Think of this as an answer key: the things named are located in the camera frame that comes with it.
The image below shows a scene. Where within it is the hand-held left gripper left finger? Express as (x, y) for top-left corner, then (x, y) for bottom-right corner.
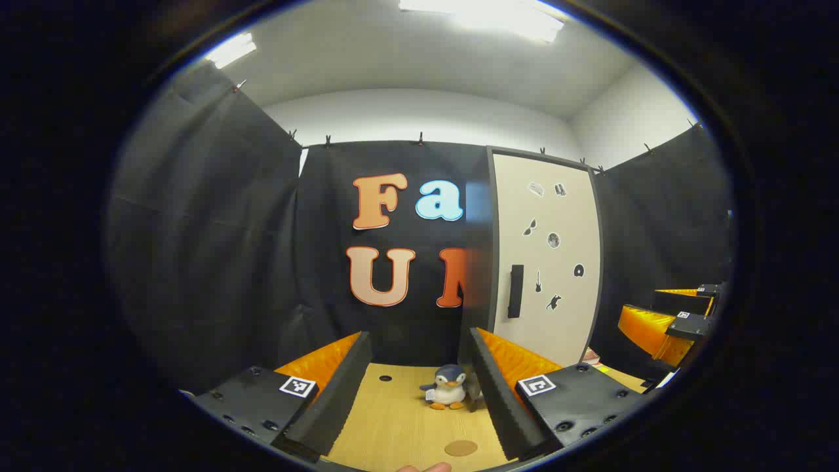
(180, 331), (373, 463)

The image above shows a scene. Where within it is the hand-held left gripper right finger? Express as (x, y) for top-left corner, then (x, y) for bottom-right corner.
(467, 326), (650, 463)

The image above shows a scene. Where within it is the black door handle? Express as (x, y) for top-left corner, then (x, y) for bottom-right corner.
(507, 264), (524, 319)

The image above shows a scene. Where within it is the grey cabinet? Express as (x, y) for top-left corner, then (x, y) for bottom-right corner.
(462, 146), (605, 371)

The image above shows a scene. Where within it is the white cabinet door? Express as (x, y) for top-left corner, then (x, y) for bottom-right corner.
(492, 152), (600, 369)

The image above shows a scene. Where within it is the penguin plush toy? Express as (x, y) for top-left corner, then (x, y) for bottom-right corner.
(419, 364), (474, 411)

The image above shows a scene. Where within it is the white side table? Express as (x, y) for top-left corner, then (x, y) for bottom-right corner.
(646, 369), (682, 394)

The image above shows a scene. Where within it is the black backdrop cloth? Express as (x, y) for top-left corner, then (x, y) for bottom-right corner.
(105, 62), (735, 394)

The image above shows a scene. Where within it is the large ceiling light panel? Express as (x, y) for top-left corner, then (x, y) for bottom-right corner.
(399, 0), (566, 43)

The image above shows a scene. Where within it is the narrow ceiling light strip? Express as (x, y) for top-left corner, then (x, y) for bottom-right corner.
(205, 33), (258, 70)

